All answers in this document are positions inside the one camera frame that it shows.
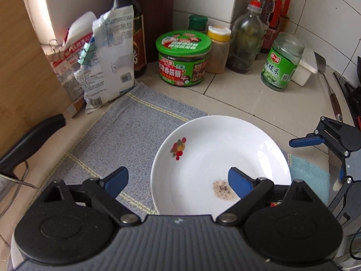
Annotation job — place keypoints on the white plastic container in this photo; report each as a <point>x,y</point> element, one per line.
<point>304,72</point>

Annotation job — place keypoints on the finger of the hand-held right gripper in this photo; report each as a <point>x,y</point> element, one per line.
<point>342,194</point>
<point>304,141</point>

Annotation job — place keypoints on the red white seasoning bag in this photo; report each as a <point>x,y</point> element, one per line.
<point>67,70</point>

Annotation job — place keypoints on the green capped bottle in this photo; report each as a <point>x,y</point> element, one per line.
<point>198,24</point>

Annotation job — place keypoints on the clear glass bottle red cap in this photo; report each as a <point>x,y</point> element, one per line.
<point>245,42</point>

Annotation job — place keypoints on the wooden cutting board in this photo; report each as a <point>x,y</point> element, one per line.
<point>22,76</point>

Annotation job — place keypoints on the metal binder clip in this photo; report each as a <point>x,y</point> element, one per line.
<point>55,45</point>

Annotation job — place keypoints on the tall oil bottle red label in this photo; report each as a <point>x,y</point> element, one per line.
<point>279,8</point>
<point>266,11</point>

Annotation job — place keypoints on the teal binder clips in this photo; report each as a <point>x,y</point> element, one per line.
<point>87,52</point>

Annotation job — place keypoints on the white plate with fruit print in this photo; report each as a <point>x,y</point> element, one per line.
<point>214,149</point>

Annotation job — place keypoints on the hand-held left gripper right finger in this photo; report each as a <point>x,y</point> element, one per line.
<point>239,181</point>

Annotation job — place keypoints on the green label glass jar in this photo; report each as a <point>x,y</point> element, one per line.
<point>280,65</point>

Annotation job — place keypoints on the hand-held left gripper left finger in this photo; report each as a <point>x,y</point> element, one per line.
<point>117,181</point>

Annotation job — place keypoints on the green lidded sauce jar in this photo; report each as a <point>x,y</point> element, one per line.
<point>183,59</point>

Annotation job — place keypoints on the yellow lidded spice jar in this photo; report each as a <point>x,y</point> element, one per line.
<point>219,50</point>

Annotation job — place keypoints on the grey checked cloth mat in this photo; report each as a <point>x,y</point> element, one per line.
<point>121,129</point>

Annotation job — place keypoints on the white plastic seasoning bag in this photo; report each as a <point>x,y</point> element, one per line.
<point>110,62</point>

